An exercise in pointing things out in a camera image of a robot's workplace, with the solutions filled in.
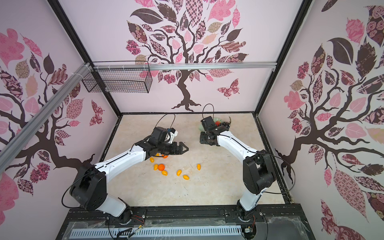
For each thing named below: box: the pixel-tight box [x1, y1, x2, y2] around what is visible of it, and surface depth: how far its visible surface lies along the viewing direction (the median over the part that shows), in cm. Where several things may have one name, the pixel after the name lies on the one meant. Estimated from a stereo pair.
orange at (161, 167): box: [158, 163, 166, 171], surface depth 91 cm
